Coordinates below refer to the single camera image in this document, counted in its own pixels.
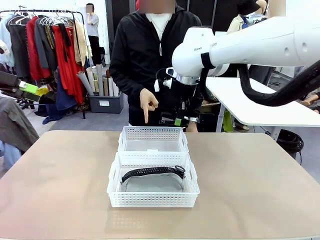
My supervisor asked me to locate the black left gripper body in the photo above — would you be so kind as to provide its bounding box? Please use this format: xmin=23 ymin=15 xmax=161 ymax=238
xmin=0 ymin=70 xmax=22 ymax=97

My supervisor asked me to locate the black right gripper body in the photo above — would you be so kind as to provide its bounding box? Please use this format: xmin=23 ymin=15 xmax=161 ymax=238
xmin=174 ymin=83 xmax=197 ymax=107

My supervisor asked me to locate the grey zipper pouch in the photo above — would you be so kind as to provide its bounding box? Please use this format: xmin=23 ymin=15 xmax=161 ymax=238
xmin=120 ymin=164 xmax=187 ymax=194

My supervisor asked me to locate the person's left forearm black sleeve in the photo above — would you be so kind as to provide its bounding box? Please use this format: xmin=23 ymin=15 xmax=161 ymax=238
xmin=192 ymin=98 xmax=204 ymax=119

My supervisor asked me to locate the person's right forearm black sleeve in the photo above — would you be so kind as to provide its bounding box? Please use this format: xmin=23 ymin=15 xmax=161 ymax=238
xmin=109 ymin=61 xmax=149 ymax=95

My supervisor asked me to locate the person's left hand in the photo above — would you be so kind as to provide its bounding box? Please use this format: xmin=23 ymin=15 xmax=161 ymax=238
xmin=185 ymin=121 xmax=200 ymax=133

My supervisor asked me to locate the person's right hand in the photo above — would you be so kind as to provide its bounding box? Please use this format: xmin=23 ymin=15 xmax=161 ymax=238
xmin=139 ymin=87 xmax=160 ymax=125

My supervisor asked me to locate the grey jacket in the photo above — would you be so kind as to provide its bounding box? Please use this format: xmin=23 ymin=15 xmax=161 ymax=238
xmin=0 ymin=96 xmax=40 ymax=153

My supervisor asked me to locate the white perforated plastic basket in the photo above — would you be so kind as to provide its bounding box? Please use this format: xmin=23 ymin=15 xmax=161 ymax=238
xmin=106 ymin=151 xmax=201 ymax=208
xmin=117 ymin=126 xmax=190 ymax=154

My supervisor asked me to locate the red coat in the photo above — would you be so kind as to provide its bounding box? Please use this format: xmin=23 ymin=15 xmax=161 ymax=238
xmin=26 ymin=16 xmax=52 ymax=81

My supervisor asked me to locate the dark blue garment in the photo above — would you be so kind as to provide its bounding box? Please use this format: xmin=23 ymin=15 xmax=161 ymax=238
xmin=42 ymin=82 xmax=79 ymax=125

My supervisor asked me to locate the dark brown garment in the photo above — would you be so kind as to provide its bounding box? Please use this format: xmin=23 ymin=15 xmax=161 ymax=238
xmin=6 ymin=21 xmax=31 ymax=79

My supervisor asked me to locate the grey blazer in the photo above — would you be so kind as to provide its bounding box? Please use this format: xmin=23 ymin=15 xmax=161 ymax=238
xmin=34 ymin=17 xmax=59 ymax=71

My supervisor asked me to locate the light blue jacket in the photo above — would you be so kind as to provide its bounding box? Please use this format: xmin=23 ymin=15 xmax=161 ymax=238
xmin=0 ymin=13 xmax=16 ymax=68

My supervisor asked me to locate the green bag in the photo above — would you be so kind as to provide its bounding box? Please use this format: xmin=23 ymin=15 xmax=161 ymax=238
xmin=222 ymin=111 xmax=234 ymax=133

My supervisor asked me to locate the red dress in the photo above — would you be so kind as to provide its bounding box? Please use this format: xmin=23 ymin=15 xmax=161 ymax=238
xmin=51 ymin=24 xmax=85 ymax=105

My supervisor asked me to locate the black scarf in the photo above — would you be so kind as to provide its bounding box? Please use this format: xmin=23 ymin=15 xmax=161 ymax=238
xmin=57 ymin=23 xmax=73 ymax=63

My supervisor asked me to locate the person torso black jacket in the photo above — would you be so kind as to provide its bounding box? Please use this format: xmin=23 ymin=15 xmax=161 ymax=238
xmin=109 ymin=4 xmax=204 ymax=127

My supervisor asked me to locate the cream paper roll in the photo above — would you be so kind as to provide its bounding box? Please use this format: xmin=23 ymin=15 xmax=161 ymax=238
xmin=86 ymin=66 xmax=98 ymax=95

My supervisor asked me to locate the white background table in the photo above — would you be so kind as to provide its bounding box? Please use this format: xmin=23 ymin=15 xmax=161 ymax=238
xmin=204 ymin=76 xmax=320 ymax=127

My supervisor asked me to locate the beige jacket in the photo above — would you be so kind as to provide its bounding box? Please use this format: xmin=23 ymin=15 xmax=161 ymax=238
xmin=73 ymin=21 xmax=94 ymax=67

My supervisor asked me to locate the tall grey paper roll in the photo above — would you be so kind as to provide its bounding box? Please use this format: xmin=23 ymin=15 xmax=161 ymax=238
xmin=95 ymin=62 xmax=105 ymax=97

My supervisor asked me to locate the grey storage bin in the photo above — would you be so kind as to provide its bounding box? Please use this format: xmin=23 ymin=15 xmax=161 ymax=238
xmin=87 ymin=92 xmax=125 ymax=114

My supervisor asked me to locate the black clothes rack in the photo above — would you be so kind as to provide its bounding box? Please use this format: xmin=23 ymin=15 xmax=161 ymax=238
xmin=0 ymin=9 xmax=86 ymax=120

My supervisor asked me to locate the brown paper roll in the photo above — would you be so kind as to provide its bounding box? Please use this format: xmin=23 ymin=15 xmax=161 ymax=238
xmin=105 ymin=69 xmax=112 ymax=97

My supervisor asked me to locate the background person grey shirt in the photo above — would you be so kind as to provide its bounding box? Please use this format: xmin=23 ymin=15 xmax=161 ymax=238
xmin=84 ymin=2 xmax=101 ymax=67

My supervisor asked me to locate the mannequin beige trench coat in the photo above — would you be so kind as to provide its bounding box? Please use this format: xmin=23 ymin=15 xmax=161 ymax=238
xmin=226 ymin=0 xmax=261 ymax=34

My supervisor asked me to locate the black bucket hat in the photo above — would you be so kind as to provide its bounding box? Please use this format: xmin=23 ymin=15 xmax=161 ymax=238
xmin=236 ymin=0 xmax=261 ymax=16

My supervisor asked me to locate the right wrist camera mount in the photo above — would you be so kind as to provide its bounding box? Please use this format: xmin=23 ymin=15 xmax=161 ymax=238
xmin=153 ymin=77 xmax=174 ymax=93

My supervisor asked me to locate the black camera cable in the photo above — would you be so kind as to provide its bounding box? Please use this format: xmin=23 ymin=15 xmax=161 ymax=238
xmin=155 ymin=68 xmax=169 ymax=81

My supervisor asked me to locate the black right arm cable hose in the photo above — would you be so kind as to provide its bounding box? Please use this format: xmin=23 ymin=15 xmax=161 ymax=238
xmin=199 ymin=52 xmax=320 ymax=108

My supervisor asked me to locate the black coiled cable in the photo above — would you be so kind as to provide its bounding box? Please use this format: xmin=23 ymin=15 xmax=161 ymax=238
xmin=276 ymin=129 xmax=305 ymax=154

